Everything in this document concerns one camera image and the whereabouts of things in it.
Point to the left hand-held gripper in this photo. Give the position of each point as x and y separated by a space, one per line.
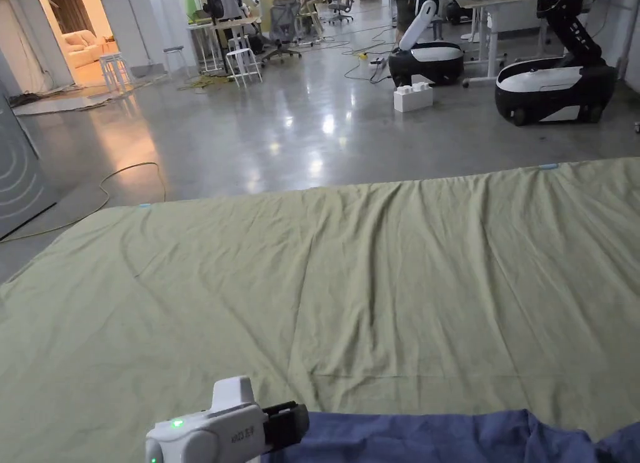
200 435

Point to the dark blue shirt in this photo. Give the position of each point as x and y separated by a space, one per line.
450 440

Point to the bed with pale green sheet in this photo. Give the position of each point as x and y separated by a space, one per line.
320 293

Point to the grey patterned appliance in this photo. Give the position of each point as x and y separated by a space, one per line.
20 172

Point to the white desk with clutter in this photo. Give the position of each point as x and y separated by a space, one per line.
220 37

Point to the white block-shaped box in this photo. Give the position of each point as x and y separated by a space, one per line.
413 97

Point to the beige sofa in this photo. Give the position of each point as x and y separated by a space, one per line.
80 45

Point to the white height-adjustable desk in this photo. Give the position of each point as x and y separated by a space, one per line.
492 27

